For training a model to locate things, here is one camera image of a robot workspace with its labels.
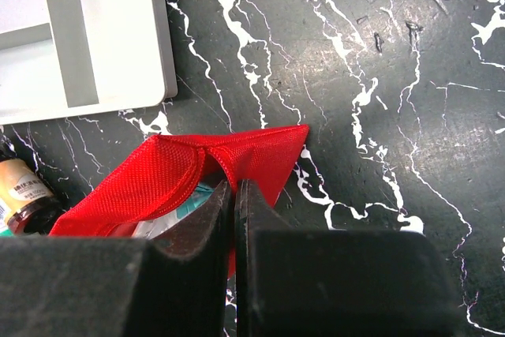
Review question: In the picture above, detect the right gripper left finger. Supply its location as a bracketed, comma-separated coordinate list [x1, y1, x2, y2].
[153, 180, 232, 261]

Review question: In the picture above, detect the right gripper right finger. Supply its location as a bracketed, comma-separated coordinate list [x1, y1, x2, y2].
[234, 180, 294, 250]

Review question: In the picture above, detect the white blue mask packet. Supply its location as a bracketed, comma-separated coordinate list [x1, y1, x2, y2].
[132, 183, 215, 239]

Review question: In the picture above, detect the red first aid pouch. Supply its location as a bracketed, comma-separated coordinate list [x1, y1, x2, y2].
[49, 123, 311, 279]

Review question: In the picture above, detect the brown syrup bottle orange cap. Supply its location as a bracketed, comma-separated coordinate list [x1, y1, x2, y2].
[1, 144, 64, 235]

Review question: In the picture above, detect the grey divided tray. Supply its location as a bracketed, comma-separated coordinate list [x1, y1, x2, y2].
[1, 0, 178, 125]

